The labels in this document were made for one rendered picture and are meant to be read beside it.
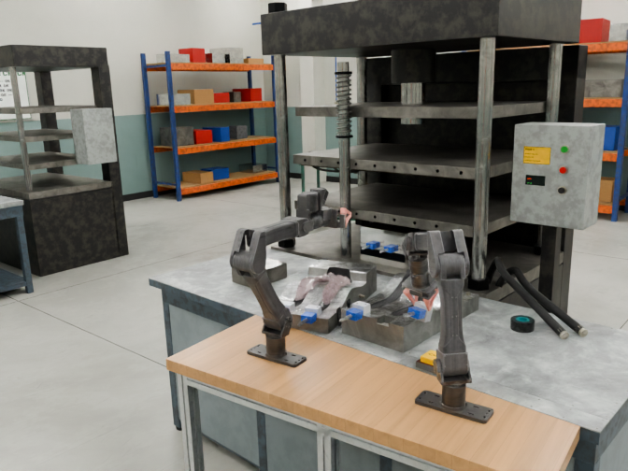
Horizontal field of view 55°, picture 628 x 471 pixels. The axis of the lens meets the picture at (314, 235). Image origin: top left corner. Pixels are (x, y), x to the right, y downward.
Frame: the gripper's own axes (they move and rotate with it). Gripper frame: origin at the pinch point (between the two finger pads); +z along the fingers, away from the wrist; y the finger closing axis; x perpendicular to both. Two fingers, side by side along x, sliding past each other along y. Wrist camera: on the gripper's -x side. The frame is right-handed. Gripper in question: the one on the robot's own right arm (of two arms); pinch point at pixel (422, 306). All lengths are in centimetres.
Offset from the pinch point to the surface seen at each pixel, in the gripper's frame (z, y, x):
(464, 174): -4, 28, -79
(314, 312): 6.4, 35.5, 14.8
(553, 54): -31, 21, -153
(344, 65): -43, 95, -90
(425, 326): 10.4, 0.7, -1.5
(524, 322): 18.2, -22.3, -26.8
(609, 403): 8, -59, 3
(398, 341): 7.8, 2.7, 11.2
